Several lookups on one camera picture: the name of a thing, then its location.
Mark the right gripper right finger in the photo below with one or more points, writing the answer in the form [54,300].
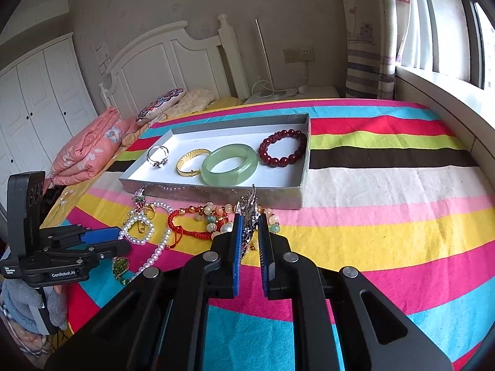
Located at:
[285,273]

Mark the white nightstand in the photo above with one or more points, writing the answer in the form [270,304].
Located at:
[311,92]

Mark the pink folded quilt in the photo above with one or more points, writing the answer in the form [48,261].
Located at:
[86,154]

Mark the silver interlocked rings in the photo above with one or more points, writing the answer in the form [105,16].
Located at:
[157,156]

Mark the embroidered patterned pillow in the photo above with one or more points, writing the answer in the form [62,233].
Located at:
[159,106]

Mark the window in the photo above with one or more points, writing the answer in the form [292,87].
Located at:
[454,38]

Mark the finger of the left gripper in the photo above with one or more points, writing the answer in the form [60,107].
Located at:
[93,252]
[83,235]

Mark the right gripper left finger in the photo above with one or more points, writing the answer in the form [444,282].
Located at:
[215,273]

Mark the white wooden headboard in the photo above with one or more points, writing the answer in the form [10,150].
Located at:
[167,57]

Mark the grey gloved left hand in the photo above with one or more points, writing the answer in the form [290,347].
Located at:
[21,299]

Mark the gold bangle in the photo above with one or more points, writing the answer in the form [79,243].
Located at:
[180,165]

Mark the green jade bangle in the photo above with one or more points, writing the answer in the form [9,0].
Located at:
[229,166]

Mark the cream yellow pillow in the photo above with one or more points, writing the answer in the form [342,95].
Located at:
[192,102]

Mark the green jade pendant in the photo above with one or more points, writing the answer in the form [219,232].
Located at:
[120,270]

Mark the striped printed curtain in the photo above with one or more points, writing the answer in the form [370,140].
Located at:
[375,34]

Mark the colourful striped bed sheet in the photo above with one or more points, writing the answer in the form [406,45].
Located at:
[390,191]

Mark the wall power socket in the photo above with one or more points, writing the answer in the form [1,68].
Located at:
[298,55]

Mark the white wardrobe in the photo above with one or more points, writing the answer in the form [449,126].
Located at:
[44,103]

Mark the gold safety pin brooch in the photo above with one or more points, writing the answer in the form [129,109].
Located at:
[141,206]

